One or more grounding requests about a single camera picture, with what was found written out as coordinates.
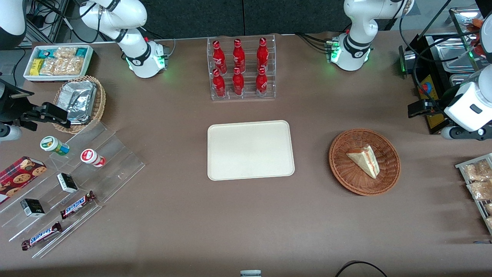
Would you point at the yellow snack packet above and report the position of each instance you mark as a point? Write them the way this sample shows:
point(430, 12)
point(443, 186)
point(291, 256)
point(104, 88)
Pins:
point(36, 66)

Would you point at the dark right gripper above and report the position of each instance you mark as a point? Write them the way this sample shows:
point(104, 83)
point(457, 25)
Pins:
point(8, 109)

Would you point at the black hot food display case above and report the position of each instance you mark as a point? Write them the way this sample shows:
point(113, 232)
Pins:
point(424, 54)

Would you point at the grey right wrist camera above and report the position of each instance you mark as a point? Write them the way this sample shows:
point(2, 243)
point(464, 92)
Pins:
point(11, 133)

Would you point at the small grey device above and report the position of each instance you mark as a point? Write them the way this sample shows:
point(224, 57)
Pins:
point(250, 274)

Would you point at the white rectangular snack bin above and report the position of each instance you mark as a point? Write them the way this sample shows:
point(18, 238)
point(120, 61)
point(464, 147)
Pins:
point(29, 77)

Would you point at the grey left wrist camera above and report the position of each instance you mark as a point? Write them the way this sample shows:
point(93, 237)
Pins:
point(446, 133)

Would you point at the clear acrylic stepped shelf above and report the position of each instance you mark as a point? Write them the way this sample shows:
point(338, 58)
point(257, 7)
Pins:
point(115, 154)

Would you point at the green-lid snack cup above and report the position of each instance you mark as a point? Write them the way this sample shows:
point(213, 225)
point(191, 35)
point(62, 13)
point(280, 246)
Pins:
point(52, 144)

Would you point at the cream plastic tray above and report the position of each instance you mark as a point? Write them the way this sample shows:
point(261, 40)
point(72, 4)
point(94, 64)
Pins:
point(250, 150)

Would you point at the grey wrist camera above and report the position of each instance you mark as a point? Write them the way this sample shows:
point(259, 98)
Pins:
point(11, 133)
point(446, 133)

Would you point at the aluminium frame structure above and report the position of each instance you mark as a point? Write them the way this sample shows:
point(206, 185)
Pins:
point(57, 19)

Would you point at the steel food pan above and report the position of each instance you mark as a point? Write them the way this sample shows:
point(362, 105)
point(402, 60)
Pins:
point(455, 54)

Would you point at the oval tan wicker basket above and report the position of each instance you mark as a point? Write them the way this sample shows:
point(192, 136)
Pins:
point(99, 104)

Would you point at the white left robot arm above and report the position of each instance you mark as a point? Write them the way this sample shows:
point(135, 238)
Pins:
point(351, 54)

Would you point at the clear cracker bag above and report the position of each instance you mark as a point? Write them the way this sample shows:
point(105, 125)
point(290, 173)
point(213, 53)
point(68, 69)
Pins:
point(48, 66)
point(71, 65)
point(65, 52)

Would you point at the clear acrylic bottle rack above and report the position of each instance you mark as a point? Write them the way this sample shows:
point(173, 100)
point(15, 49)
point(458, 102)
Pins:
point(250, 42)

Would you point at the orange-red hot snack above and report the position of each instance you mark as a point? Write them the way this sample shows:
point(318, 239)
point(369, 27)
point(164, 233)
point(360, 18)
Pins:
point(480, 48)
point(478, 22)

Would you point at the red-lid snack cup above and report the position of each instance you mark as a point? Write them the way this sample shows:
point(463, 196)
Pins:
point(90, 156)

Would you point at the clear bag of brown snacks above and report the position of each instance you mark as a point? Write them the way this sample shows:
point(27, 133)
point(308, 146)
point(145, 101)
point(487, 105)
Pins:
point(476, 171)
point(480, 190)
point(488, 208)
point(489, 222)

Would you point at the small black box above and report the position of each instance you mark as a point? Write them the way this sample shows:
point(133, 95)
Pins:
point(32, 207)
point(67, 182)

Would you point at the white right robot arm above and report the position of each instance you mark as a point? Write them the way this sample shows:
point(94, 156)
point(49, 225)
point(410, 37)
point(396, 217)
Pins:
point(142, 57)

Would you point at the red cookie box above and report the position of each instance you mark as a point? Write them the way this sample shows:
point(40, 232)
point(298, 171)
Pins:
point(19, 177)

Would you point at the round brown wicker basket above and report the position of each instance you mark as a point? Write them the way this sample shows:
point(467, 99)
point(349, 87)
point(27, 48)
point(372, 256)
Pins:
point(346, 175)

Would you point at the Snickers chocolate bar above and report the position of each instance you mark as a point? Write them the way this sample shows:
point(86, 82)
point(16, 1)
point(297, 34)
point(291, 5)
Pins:
point(77, 205)
point(41, 236)

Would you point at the teal snack packet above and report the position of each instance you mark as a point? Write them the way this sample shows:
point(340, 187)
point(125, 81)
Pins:
point(81, 52)
point(45, 53)

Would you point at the silver foil pack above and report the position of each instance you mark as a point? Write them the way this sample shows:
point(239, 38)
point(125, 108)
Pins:
point(78, 120)
point(77, 96)

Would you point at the red cola bottle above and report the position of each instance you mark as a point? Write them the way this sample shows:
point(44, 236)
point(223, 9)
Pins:
point(238, 57)
point(262, 54)
point(238, 84)
point(219, 85)
point(261, 83)
point(219, 57)

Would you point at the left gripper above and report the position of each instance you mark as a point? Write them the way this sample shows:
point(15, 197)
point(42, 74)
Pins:
point(438, 104)

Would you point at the triangle sandwich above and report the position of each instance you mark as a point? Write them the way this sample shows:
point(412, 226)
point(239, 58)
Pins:
point(365, 161)

